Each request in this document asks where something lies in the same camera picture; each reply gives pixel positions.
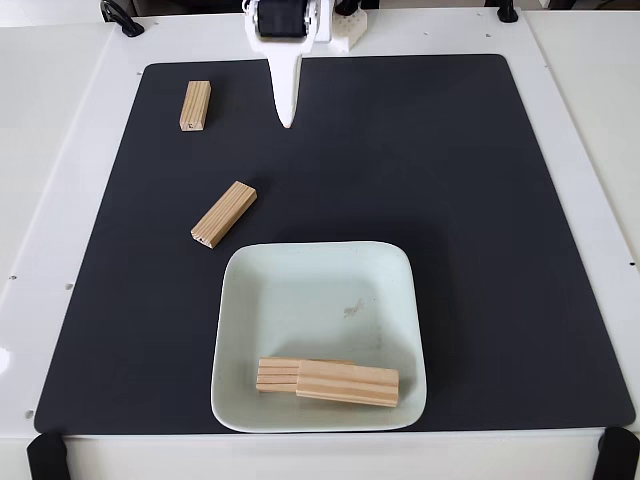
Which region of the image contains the grooved wooden block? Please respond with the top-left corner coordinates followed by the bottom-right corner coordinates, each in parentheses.
top-left (179, 80), bottom-right (212, 133)
top-left (295, 359), bottom-right (401, 409)
top-left (190, 180), bottom-right (258, 250)
top-left (255, 356), bottom-right (356, 394)

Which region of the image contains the pale green square plate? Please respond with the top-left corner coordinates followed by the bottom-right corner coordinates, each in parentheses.
top-left (209, 241), bottom-right (429, 434)

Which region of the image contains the black table mat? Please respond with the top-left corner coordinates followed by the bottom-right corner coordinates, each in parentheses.
top-left (33, 53), bottom-right (636, 435)

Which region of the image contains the black corner bracket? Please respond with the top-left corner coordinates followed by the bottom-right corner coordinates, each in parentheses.
top-left (25, 430), bottom-right (70, 480)
top-left (594, 427), bottom-right (640, 480)

